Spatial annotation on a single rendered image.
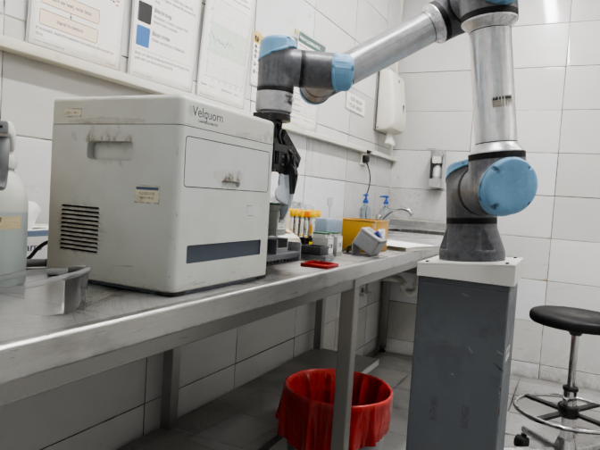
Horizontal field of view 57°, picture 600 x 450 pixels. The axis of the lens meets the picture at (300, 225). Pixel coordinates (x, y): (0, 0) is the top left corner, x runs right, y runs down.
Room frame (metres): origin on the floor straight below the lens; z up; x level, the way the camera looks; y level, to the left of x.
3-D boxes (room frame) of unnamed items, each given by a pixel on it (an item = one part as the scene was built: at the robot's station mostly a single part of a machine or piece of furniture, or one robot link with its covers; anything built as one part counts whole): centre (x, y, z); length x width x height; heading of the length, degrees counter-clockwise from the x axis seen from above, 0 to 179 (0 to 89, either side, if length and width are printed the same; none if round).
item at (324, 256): (1.43, -0.04, 0.89); 0.09 x 0.05 x 0.04; 61
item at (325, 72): (1.17, -0.03, 1.30); 0.11 x 0.11 x 0.08; 6
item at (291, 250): (1.14, 0.07, 0.92); 0.21 x 0.07 x 0.05; 154
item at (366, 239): (1.62, -0.19, 0.92); 0.13 x 0.07 x 0.08; 64
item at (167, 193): (1.01, 0.24, 1.03); 0.31 x 0.27 x 0.30; 154
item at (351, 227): (1.78, -0.20, 0.93); 0.13 x 0.13 x 0.10; 63
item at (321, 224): (1.67, -0.09, 0.92); 0.10 x 0.07 x 0.10; 149
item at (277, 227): (1.16, 0.06, 0.98); 0.05 x 0.04 x 0.06; 64
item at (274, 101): (1.14, 0.07, 1.22); 0.08 x 0.08 x 0.05
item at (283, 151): (1.14, 0.07, 1.14); 0.09 x 0.08 x 0.12; 154
